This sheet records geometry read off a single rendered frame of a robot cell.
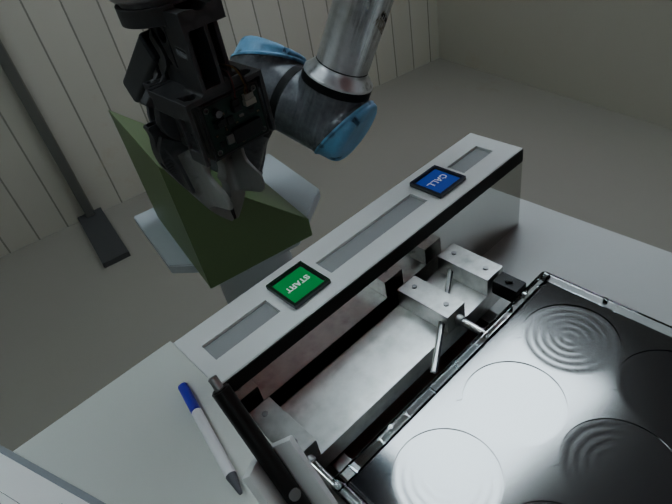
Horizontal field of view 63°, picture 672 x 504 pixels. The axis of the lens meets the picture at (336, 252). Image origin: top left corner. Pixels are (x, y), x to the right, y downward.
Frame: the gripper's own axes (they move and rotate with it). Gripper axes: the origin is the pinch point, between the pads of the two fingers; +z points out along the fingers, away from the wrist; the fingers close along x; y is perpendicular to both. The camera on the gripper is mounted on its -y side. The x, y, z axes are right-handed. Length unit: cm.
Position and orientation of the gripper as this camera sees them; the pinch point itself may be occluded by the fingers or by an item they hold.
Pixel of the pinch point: (226, 205)
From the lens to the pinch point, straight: 55.4
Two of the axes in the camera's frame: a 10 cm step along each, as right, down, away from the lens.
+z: 1.7, 7.6, 6.3
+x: 7.2, -5.3, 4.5
